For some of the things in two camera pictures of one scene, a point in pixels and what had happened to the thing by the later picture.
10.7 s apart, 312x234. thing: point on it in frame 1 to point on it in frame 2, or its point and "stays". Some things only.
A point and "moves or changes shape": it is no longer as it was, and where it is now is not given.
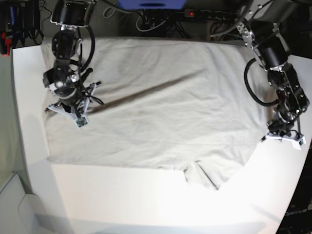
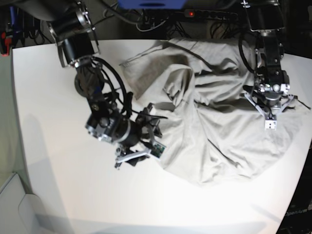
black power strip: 213,14 stays
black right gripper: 283,119 to 273,92
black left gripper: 67,81 to 116,129
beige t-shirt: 165,103 moves or changes shape
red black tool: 6,44 stays
